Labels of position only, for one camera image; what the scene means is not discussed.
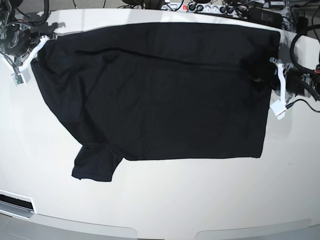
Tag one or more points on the black t-shirt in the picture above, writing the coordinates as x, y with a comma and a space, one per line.
159, 91

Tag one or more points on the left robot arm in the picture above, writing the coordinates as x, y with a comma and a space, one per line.
304, 53

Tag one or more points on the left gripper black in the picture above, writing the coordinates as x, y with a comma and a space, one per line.
297, 84

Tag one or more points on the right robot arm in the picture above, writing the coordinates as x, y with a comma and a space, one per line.
11, 15

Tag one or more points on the white slotted table fixture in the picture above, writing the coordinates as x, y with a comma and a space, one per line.
18, 200

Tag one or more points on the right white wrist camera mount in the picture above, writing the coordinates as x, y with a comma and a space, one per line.
20, 74

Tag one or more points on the white power strip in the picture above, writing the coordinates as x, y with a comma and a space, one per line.
211, 8

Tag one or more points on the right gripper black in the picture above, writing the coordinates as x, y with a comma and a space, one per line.
17, 39

